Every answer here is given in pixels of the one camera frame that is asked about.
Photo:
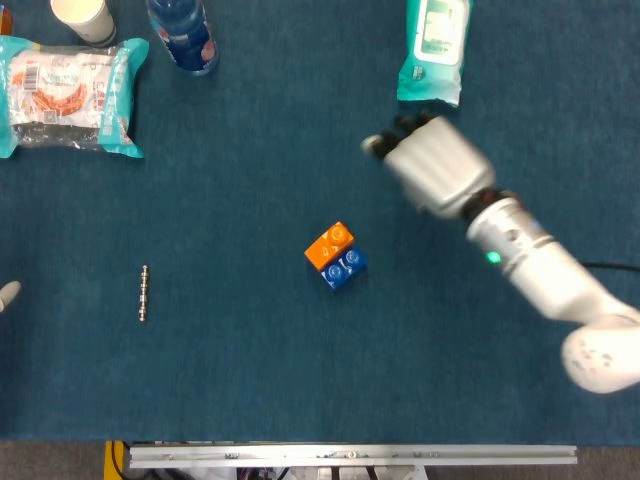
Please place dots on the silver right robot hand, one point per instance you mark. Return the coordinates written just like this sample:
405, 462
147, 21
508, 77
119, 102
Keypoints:
440, 165

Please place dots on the black and grey left robot hand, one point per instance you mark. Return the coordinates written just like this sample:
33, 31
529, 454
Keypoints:
9, 295

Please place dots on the orange sloped building block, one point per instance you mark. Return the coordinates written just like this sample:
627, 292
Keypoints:
327, 247

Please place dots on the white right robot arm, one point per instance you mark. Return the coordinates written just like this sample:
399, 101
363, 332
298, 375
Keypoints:
540, 270

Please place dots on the green wet wipes pack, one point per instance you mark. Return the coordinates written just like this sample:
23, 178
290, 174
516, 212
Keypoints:
435, 50

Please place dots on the silver beaded metal rod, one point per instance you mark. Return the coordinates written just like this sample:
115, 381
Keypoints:
144, 295

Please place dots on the blue four-stud building block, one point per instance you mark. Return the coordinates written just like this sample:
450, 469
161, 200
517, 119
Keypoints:
345, 274

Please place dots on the teal and white snack bag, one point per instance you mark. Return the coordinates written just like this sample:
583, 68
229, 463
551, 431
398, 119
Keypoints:
70, 95

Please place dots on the teal felt table cloth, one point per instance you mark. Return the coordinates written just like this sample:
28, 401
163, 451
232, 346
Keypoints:
250, 360

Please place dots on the blue-labelled plastic water bottle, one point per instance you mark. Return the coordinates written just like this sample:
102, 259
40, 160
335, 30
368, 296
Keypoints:
185, 35

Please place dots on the white paper cup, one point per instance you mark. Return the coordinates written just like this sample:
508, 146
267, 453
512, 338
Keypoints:
82, 17

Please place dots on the yellow frame post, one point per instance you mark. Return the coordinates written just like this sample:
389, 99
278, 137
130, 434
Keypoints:
111, 460

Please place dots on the aluminium profile rail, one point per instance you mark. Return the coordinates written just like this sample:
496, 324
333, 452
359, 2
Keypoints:
350, 456

